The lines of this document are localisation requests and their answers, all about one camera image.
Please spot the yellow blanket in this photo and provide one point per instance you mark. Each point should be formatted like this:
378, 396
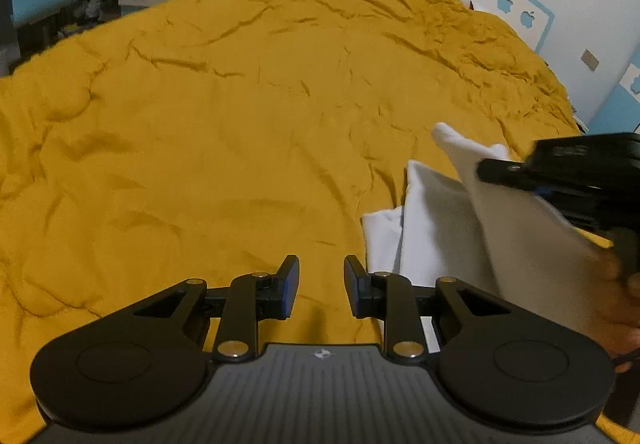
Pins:
200, 123

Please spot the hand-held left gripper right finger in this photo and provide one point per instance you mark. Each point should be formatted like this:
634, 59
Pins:
352, 289

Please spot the wall socket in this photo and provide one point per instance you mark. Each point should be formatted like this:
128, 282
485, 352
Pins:
590, 60

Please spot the person's right hand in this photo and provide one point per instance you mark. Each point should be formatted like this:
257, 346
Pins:
622, 309

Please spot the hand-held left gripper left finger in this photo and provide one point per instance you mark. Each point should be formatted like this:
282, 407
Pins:
290, 289

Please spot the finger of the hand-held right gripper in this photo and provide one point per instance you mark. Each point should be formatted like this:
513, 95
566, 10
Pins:
570, 209
505, 172

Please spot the white printed sweatshirt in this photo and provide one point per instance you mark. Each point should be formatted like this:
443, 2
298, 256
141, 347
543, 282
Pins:
440, 224

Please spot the blue and white wardrobe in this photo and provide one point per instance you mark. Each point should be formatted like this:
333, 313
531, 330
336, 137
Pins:
625, 93

